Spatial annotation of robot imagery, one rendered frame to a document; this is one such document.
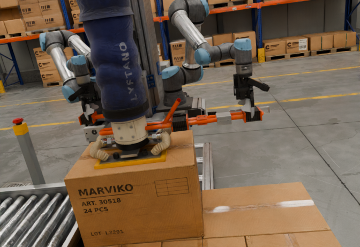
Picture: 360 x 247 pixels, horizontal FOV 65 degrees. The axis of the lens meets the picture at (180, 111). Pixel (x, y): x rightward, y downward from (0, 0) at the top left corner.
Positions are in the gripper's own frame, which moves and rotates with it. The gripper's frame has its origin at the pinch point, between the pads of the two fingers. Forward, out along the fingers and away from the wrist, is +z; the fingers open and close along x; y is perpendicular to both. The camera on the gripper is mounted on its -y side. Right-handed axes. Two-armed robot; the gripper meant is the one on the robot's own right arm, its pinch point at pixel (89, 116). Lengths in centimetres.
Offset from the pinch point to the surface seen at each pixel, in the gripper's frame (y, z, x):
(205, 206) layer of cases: 61, 55, -22
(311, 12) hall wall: 451, -8, 785
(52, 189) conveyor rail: -40, 50, 7
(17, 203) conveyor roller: -62, 53, 0
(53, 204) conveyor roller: -36, 54, -5
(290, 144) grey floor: 164, 108, 145
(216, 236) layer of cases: 65, 55, -46
